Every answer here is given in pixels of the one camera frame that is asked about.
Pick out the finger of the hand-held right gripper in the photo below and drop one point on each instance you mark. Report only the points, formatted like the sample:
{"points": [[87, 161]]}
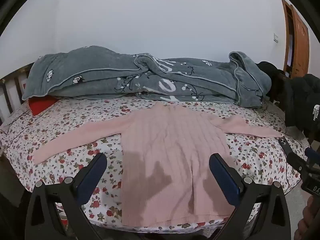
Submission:
{"points": [[312, 153], [297, 161]]}

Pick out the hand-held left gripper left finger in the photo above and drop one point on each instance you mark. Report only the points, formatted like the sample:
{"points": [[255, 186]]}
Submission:
{"points": [[92, 175]]}

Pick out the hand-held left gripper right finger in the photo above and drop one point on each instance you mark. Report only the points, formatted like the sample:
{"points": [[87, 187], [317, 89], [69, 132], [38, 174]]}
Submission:
{"points": [[225, 180]]}

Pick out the pink knit sweater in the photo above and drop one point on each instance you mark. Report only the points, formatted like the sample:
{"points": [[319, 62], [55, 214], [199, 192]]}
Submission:
{"points": [[170, 142]]}

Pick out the person's right hand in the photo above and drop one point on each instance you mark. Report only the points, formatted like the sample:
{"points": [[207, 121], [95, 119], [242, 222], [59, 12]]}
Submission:
{"points": [[310, 217]]}

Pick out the black smartphone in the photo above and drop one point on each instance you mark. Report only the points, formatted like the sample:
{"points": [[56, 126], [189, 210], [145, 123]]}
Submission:
{"points": [[285, 143]]}

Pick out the black jacket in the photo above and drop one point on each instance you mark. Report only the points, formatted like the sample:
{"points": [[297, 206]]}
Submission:
{"points": [[302, 100]]}

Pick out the floral bed sheet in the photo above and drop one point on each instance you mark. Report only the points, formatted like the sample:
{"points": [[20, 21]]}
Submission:
{"points": [[75, 120]]}

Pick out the red pillow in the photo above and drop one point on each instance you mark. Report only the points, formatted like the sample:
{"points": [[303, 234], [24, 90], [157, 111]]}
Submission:
{"points": [[40, 105]]}

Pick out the dark cloth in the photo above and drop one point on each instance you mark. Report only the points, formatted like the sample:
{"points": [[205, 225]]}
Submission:
{"points": [[268, 70]]}

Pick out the grey printed blanket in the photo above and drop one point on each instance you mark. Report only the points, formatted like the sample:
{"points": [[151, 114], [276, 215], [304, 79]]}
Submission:
{"points": [[100, 72]]}

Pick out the wooden door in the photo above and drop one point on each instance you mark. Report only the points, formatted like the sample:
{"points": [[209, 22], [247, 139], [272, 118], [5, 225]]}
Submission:
{"points": [[300, 42]]}

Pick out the white wall switch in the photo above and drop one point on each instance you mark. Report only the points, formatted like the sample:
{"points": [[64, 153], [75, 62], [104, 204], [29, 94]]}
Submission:
{"points": [[276, 38]]}

